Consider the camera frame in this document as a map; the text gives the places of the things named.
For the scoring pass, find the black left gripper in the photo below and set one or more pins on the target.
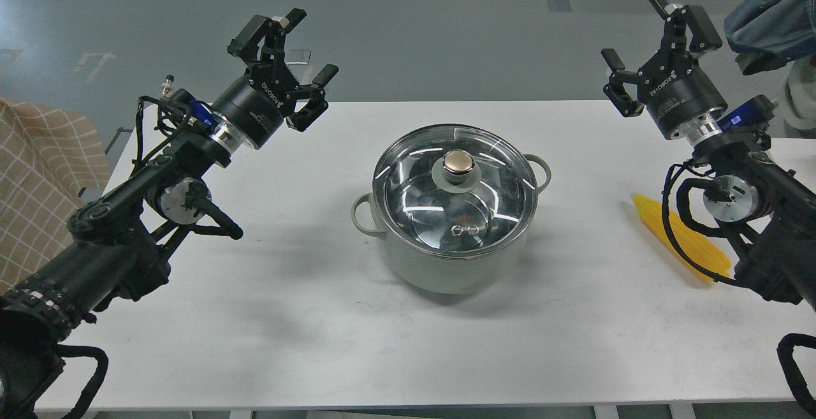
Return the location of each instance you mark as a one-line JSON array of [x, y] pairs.
[[258, 108]]

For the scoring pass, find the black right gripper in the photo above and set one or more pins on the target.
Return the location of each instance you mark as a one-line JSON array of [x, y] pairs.
[[678, 90]]

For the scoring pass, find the yellow corn cob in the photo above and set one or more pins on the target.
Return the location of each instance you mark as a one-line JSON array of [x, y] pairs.
[[696, 246]]

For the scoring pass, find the glass pot lid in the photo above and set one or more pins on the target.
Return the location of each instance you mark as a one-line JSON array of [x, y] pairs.
[[457, 191]]

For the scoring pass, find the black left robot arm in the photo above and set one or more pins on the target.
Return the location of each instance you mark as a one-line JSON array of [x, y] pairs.
[[122, 242]]

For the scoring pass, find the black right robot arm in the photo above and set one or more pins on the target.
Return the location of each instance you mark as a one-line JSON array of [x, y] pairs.
[[730, 188]]

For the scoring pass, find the grey steel cooking pot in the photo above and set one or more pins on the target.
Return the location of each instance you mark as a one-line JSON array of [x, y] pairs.
[[431, 273]]

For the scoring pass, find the person in blue jeans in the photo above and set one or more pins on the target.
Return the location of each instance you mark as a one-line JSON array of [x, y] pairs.
[[770, 34]]

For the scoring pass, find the beige checkered cloth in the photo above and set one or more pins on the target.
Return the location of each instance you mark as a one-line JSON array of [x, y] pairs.
[[47, 156]]

